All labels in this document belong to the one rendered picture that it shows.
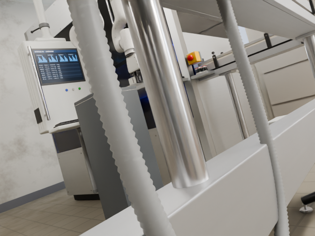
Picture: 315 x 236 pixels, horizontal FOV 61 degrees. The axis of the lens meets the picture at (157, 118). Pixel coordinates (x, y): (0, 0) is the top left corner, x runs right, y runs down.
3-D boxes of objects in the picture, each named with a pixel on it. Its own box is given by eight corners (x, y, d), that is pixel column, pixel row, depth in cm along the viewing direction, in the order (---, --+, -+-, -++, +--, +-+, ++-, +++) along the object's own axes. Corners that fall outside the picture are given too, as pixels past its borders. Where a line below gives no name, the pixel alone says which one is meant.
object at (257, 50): (198, 81, 191) (192, 60, 191) (208, 80, 202) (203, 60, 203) (301, 43, 146) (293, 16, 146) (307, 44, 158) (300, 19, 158)
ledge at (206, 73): (201, 78, 194) (200, 76, 194) (217, 72, 185) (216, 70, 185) (191, 79, 183) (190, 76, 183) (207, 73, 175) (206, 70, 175)
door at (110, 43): (97, 75, 248) (81, 14, 249) (131, 56, 218) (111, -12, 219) (97, 75, 248) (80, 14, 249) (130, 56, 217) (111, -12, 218)
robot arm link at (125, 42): (120, 53, 164) (130, 47, 158) (115, 33, 165) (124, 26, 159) (131, 54, 171) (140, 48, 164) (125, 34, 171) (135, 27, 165)
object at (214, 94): (129, 175, 392) (113, 117, 394) (270, 159, 258) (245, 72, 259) (69, 202, 316) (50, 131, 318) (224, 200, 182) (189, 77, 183)
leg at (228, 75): (254, 178, 189) (224, 74, 190) (266, 177, 183) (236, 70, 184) (249, 182, 182) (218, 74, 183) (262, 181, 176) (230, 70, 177)
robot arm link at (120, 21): (101, 8, 169) (113, 54, 169) (115, -5, 158) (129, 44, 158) (112, 10, 176) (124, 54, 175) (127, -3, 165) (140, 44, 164)
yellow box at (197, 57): (194, 64, 187) (191, 55, 188) (202, 61, 183) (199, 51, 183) (188, 64, 182) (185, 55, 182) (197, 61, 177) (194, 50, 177)
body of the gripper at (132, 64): (141, 51, 163) (146, 68, 163) (131, 57, 170) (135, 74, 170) (133, 50, 158) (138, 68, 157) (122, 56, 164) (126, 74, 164)
